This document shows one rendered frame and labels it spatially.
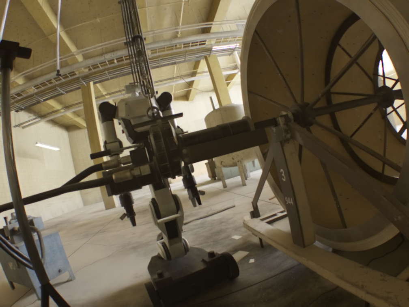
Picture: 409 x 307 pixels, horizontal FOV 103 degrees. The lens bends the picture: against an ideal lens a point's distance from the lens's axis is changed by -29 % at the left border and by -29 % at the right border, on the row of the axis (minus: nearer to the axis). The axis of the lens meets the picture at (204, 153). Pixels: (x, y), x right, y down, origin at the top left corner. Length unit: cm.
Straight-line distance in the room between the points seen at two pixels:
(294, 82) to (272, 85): 26
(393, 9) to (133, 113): 147
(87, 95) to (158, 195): 969
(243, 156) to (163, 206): 447
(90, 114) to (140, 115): 905
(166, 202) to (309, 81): 181
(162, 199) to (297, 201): 78
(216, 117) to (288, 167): 474
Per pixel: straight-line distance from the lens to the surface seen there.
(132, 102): 153
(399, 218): 88
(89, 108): 1061
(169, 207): 138
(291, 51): 217
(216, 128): 112
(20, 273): 244
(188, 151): 100
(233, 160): 571
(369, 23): 97
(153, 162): 105
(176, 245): 154
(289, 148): 123
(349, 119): 282
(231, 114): 579
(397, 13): 92
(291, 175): 123
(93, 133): 1026
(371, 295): 95
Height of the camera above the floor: 80
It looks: 3 degrees up
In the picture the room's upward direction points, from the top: 15 degrees counter-clockwise
